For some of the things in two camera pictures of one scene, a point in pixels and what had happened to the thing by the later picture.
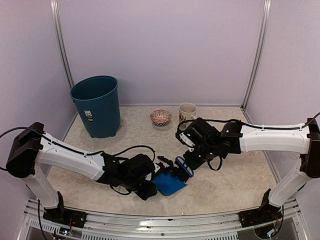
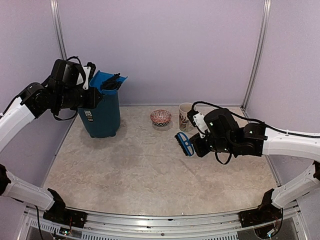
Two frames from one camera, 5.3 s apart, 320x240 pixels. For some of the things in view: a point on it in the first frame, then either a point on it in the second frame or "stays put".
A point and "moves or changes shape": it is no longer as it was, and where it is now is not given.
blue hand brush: (181, 165) moves or changes shape
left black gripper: (147, 193) to (93, 99)
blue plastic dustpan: (167, 184) to (100, 77)
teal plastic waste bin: (97, 98) stays put
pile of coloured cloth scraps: (168, 167) to (113, 83)
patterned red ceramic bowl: (160, 117) stays put
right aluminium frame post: (266, 15) stays put
